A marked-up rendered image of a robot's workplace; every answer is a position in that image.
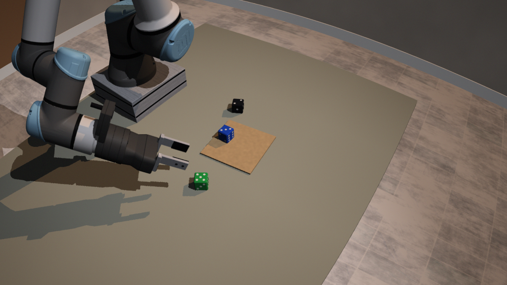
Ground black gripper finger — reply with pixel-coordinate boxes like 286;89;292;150
157;133;190;152
152;153;189;172

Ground blue die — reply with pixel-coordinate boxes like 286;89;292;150
218;125;234;143

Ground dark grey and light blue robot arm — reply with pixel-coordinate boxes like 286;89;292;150
11;0;194;150

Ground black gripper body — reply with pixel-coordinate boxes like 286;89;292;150
74;100;159;174

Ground tan flat mat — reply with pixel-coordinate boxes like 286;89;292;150
200;120;276;174

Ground black die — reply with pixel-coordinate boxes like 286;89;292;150
232;99;244;113

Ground green die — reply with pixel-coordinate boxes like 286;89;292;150
194;173;209;190

